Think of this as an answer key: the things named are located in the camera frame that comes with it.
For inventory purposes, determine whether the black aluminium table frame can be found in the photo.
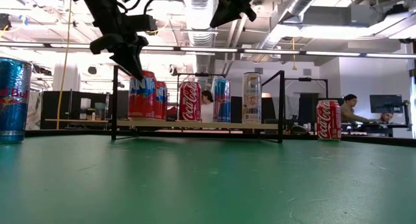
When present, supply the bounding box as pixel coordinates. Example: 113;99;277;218
25;129;416;147

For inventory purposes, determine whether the yellow cable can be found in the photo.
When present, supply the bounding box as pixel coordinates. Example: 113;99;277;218
55;0;73;131

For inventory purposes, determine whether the person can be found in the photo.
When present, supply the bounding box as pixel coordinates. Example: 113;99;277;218
378;112;395;123
340;93;371;124
200;90;215;123

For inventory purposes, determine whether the red Coca-Cola can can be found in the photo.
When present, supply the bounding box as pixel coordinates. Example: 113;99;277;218
316;99;342;141
178;81;202;122

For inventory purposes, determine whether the blue Red Bull can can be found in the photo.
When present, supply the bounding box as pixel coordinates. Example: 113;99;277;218
0;57;33;144
213;77;231;123

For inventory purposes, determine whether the black background cabinet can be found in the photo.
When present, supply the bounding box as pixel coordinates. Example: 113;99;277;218
40;90;129;130

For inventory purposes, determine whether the black computer monitor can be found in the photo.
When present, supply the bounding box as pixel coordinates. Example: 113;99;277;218
369;94;404;114

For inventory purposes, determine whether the long ceiling light strip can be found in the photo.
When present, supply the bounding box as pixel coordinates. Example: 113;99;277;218
0;40;416;59

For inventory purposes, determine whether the red Fanta can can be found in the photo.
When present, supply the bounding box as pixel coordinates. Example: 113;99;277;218
155;81;168;121
127;70;157;120

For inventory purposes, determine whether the green table mat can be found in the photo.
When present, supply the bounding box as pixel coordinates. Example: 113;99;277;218
0;134;416;224

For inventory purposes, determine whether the white Celsius can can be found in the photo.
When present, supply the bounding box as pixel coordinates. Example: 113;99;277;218
242;71;263;124

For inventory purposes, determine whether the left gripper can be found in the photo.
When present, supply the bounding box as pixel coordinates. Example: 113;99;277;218
79;0;150;81

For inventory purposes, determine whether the silver ventilation duct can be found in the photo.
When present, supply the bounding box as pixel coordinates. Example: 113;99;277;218
250;0;326;62
181;0;220;74

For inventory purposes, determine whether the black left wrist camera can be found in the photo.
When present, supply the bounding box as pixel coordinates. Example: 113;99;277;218
123;14;159;33

